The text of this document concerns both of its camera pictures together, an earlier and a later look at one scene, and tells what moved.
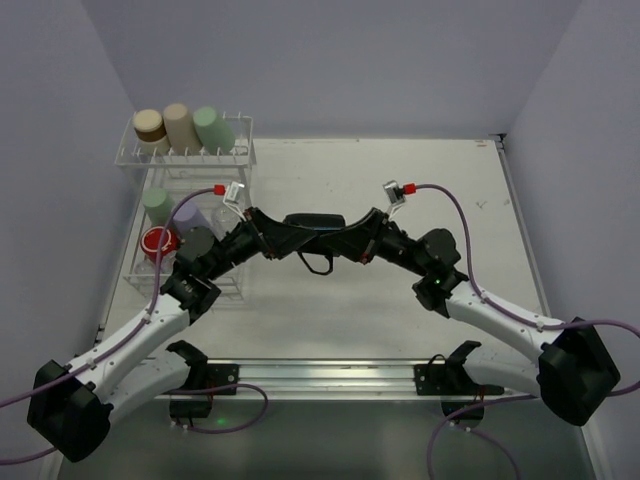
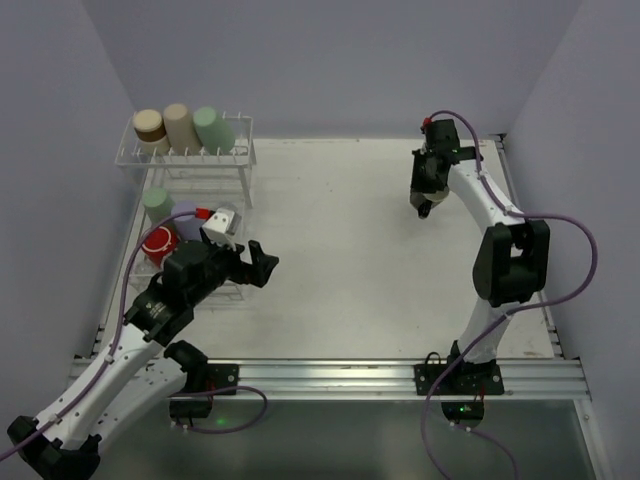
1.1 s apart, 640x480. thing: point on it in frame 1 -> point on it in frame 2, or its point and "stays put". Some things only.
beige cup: [182, 134] stays put
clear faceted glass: [224, 219] stays put
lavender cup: [189, 216] stays put
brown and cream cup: [151, 132] stays put
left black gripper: [260, 233] -> [253, 267]
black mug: [317, 224] -> [435, 198]
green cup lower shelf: [158, 205] stays put
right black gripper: [373, 235] -> [424, 203]
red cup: [151, 241] stays put
